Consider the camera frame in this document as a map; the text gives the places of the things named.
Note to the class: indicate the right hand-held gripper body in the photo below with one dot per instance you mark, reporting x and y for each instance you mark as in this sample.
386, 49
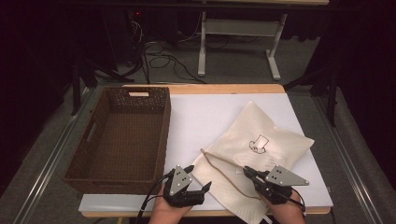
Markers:
283, 177

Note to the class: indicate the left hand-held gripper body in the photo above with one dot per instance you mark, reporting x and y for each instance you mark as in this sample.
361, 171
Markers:
180, 182

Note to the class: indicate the brown woven basket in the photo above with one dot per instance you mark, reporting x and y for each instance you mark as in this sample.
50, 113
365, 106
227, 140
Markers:
124, 140

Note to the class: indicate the person's left hand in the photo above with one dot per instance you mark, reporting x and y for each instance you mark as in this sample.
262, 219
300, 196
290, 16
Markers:
168, 214

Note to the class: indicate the person's right hand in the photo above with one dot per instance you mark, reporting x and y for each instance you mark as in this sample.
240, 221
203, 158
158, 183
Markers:
286, 214

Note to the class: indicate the white table mat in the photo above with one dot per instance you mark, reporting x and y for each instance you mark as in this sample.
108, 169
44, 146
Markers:
193, 124

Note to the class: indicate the black metal stand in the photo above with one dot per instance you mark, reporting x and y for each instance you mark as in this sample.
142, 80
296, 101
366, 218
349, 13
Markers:
75, 87
332, 99

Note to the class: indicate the dark device with red light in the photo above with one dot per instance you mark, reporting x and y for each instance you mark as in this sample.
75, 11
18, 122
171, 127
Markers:
137, 18

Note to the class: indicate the metal floor rail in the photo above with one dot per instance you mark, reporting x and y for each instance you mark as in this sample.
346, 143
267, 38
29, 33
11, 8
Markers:
49, 165
345, 155

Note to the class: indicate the white desk frame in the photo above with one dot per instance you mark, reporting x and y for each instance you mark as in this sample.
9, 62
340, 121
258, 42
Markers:
201, 46

